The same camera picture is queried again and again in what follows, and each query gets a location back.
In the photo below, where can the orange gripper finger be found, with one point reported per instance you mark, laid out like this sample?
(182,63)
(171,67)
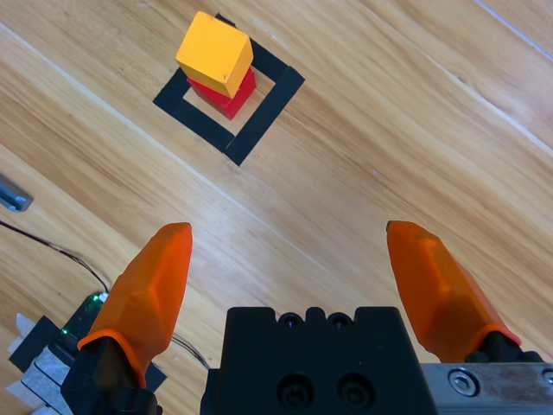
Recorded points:
(147,294)
(436,294)

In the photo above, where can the red wooden cube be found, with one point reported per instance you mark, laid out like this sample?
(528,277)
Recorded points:
(237,101)

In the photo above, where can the yellow wooden cube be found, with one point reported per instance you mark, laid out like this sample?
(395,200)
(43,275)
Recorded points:
(214,52)

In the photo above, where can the circuit board with green light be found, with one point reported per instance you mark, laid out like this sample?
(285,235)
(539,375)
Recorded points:
(84,315)

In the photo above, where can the black tape patch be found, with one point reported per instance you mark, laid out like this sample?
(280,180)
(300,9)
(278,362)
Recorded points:
(36,341)

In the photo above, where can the white tape strip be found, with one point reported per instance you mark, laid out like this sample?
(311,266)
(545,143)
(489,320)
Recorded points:
(23,324)

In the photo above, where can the black tape square outline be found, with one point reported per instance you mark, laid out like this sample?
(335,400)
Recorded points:
(259,125)

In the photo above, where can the grey metal bracket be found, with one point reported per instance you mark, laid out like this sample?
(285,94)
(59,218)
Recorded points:
(15,199)

